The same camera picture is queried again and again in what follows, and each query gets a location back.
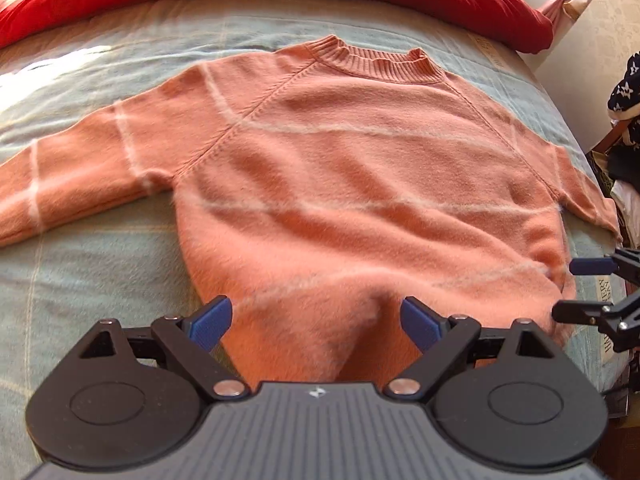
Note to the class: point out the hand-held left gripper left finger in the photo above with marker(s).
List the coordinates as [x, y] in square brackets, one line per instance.
[212, 325]

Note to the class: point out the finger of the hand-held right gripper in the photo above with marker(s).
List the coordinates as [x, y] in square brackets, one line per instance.
[590, 266]
[580, 311]

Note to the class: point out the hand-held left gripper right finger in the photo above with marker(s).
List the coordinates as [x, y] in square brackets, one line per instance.
[420, 325]

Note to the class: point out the salmon pink striped knit sweater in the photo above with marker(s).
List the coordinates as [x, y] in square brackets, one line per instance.
[350, 175]

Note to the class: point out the blue-grey checked bed sheet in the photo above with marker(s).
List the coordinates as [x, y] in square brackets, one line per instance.
[100, 270]

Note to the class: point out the black star-print garment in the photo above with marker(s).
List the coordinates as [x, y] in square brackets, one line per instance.
[627, 90]

